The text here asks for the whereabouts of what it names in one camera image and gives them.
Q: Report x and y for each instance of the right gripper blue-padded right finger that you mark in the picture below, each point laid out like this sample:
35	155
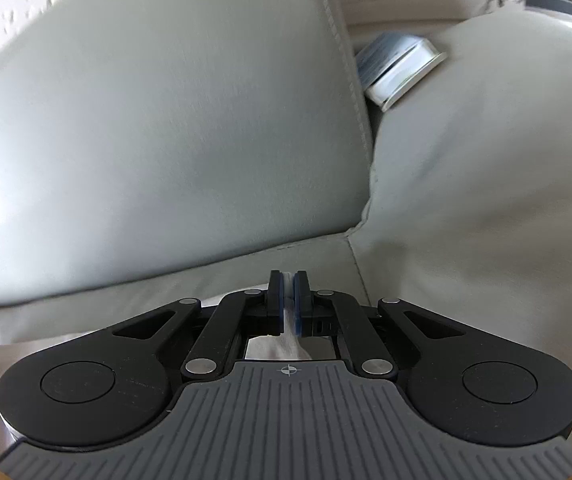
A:
339	316

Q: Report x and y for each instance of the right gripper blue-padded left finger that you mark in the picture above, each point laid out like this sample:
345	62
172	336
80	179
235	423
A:
238	317

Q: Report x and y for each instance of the white garment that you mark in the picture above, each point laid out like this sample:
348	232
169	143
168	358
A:
288	345

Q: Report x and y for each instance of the grey sofa pillow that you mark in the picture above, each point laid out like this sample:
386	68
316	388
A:
471	205

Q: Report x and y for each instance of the grey-green sofa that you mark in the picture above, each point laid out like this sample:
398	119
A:
152	150

